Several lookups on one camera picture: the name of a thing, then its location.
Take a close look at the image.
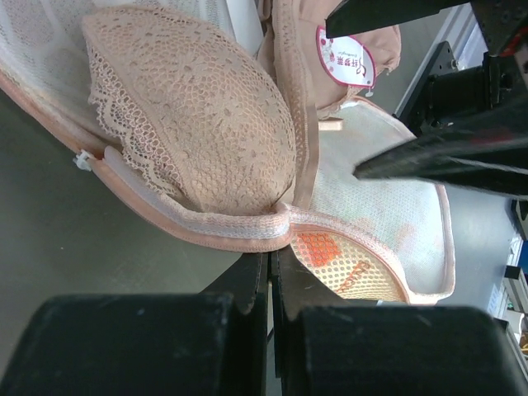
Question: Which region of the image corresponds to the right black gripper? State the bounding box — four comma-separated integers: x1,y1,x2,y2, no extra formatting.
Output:
325,0,527,200

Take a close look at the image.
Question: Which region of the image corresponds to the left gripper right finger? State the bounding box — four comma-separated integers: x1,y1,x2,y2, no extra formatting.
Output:
270,249,527,395

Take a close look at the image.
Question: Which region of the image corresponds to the beige lace bra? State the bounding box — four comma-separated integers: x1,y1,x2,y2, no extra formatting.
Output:
82,1,409,216

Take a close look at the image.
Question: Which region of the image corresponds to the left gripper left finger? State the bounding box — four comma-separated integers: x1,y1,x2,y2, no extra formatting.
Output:
1,253,268,395

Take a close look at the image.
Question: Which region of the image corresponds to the floral mesh laundry bag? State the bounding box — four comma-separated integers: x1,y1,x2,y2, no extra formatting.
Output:
1,1,455,304

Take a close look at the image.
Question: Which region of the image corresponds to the pink white bra tag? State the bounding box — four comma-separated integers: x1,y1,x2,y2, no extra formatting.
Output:
316,26,376,89

